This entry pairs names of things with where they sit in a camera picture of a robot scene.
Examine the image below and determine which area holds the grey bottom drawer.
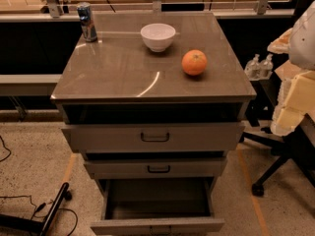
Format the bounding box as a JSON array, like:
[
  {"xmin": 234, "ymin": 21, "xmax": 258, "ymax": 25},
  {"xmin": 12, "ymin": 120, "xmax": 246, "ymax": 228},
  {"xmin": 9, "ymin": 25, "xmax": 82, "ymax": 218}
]
[{"xmin": 91, "ymin": 178, "xmax": 224, "ymax": 236}]

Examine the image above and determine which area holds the grey drawer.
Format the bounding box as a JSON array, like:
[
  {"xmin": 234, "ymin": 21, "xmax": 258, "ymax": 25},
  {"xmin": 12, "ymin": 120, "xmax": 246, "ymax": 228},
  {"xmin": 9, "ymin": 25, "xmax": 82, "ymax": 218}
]
[
  {"xmin": 91, "ymin": 178, "xmax": 224, "ymax": 236},
  {"xmin": 85, "ymin": 158, "xmax": 226, "ymax": 179},
  {"xmin": 62, "ymin": 122, "xmax": 244, "ymax": 152}
]

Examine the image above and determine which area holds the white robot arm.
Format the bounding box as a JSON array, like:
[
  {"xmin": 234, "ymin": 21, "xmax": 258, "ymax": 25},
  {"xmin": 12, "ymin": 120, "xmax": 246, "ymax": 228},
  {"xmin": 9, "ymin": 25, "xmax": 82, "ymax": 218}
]
[{"xmin": 268, "ymin": 1, "xmax": 315, "ymax": 136}]

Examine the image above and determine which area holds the grey drawer cabinet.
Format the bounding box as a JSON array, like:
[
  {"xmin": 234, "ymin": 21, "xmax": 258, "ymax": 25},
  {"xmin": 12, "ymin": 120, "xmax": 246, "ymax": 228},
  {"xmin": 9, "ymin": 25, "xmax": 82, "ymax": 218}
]
[{"xmin": 49, "ymin": 10, "xmax": 258, "ymax": 189}]

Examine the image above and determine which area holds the grey middle drawer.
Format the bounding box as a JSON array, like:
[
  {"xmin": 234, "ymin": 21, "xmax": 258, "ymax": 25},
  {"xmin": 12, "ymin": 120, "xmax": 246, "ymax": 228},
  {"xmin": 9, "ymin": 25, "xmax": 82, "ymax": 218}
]
[{"xmin": 85, "ymin": 158, "xmax": 226, "ymax": 179}]

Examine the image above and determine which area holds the grey top drawer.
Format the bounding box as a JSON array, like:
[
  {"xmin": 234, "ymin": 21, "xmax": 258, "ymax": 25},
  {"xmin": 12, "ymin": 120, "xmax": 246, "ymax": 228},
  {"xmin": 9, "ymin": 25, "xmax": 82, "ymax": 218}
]
[{"xmin": 62, "ymin": 122, "xmax": 244, "ymax": 152}]

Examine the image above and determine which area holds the right clear sanitizer bottle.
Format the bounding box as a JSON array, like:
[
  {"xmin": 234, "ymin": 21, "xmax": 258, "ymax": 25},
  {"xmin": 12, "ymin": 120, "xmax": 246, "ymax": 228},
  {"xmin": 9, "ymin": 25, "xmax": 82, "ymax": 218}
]
[{"xmin": 259, "ymin": 54, "xmax": 273, "ymax": 79}]

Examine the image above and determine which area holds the clear sanitizer bottle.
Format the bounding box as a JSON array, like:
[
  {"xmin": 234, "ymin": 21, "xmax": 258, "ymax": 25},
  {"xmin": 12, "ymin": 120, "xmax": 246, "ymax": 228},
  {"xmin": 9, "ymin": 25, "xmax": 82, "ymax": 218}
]
[
  {"xmin": 259, "ymin": 54, "xmax": 273, "ymax": 79},
  {"xmin": 245, "ymin": 54, "xmax": 260, "ymax": 80}
]

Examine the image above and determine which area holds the black office chair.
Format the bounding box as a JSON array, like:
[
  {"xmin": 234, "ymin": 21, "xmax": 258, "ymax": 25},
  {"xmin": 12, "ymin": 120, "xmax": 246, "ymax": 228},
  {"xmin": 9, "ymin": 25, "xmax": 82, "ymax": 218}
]
[{"xmin": 238, "ymin": 0, "xmax": 315, "ymax": 198}]

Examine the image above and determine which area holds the left clear sanitizer bottle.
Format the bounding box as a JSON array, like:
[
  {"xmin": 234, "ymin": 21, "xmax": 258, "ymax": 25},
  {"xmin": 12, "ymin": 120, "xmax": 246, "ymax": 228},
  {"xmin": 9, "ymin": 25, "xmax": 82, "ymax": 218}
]
[{"xmin": 245, "ymin": 54, "xmax": 260, "ymax": 80}]

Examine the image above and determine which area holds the orange fruit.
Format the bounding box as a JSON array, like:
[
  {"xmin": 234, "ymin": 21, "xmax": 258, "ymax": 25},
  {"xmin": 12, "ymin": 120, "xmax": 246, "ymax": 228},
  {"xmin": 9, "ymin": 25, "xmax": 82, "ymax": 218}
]
[{"xmin": 181, "ymin": 49, "xmax": 208, "ymax": 76}]

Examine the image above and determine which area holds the white ceramic bowl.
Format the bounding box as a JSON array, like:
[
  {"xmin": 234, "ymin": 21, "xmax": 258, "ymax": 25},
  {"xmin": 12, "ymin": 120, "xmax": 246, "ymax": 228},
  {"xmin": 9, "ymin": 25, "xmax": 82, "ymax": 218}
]
[{"xmin": 141, "ymin": 24, "xmax": 176, "ymax": 52}]

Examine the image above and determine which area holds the blue silver drink can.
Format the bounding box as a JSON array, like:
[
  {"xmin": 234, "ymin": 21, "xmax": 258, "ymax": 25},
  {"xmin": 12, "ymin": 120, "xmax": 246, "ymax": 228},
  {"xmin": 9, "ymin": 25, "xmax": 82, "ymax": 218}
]
[{"xmin": 77, "ymin": 2, "xmax": 97, "ymax": 42}]

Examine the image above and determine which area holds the black stand leg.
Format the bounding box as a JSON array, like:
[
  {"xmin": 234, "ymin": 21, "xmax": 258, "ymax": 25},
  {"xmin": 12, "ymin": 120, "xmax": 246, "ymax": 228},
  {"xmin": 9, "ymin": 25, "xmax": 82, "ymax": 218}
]
[{"xmin": 0, "ymin": 181, "xmax": 73, "ymax": 236}]

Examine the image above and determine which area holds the black floor cable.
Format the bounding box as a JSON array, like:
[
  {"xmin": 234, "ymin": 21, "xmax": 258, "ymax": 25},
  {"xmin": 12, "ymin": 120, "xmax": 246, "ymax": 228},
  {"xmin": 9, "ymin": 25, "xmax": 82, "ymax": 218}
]
[{"xmin": 0, "ymin": 135, "xmax": 79, "ymax": 236}]

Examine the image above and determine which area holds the grey metal bench rail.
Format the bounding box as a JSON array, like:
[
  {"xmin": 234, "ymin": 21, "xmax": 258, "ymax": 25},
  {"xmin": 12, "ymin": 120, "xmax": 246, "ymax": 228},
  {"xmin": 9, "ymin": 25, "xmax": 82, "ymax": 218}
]
[{"xmin": 0, "ymin": 75, "xmax": 61, "ymax": 96}]

